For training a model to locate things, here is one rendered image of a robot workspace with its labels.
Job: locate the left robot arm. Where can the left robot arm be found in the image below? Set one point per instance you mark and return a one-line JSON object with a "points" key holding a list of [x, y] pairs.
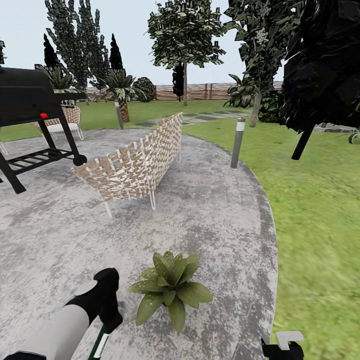
{"points": [[59, 337]]}

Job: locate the insectifuge atomizer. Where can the insectifuge atomizer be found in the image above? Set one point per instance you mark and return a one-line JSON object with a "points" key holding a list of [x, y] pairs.
{"points": [[100, 344]]}

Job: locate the pot plant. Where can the pot plant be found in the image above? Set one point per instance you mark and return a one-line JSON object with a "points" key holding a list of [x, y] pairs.
{"points": [[166, 285]]}

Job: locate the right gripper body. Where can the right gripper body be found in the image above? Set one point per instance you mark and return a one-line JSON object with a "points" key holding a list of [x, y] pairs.
{"points": [[275, 353]]}

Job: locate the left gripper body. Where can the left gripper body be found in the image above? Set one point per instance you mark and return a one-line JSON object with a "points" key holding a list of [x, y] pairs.
{"points": [[111, 317]]}

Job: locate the charcoal grill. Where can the charcoal grill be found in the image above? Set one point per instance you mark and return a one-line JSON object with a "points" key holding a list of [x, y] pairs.
{"points": [[27, 96]]}

